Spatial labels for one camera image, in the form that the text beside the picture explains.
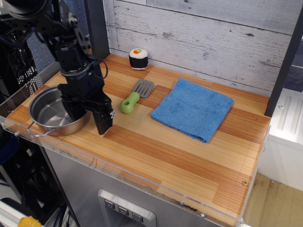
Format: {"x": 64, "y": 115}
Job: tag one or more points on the yellow black object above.
{"x": 29, "y": 222}

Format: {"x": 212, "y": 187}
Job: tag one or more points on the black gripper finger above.
{"x": 103, "y": 121}
{"x": 73, "y": 109}

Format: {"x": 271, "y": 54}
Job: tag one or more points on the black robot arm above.
{"x": 59, "y": 28}

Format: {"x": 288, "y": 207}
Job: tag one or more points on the dark grey left post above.
{"x": 97, "y": 28}

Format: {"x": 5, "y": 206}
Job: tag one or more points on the white appliance on right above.
{"x": 282, "y": 156}

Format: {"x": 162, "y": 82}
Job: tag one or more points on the grey dispenser button panel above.
{"x": 119, "y": 212}

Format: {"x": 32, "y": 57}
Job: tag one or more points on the plush sushi roll toy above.
{"x": 138, "y": 59}

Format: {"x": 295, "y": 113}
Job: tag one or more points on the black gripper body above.
{"x": 85, "y": 86}

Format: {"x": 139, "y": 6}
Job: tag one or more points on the black crate with cables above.
{"x": 17, "y": 67}

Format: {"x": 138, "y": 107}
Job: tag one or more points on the stainless steel pot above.
{"x": 48, "y": 112}

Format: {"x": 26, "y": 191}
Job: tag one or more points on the dark grey right post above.
{"x": 286, "y": 65}

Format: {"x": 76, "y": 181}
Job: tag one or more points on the silver toy fridge cabinet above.
{"x": 80, "y": 182}

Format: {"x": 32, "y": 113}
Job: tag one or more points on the dark grey post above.
{"x": 286, "y": 65}
{"x": 97, "y": 28}

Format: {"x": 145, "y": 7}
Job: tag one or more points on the clear acrylic table guard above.
{"x": 218, "y": 174}

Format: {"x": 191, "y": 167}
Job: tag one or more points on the green handled grey spatula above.
{"x": 142, "y": 89}

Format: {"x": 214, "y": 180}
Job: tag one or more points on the blue folded towel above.
{"x": 193, "y": 110}

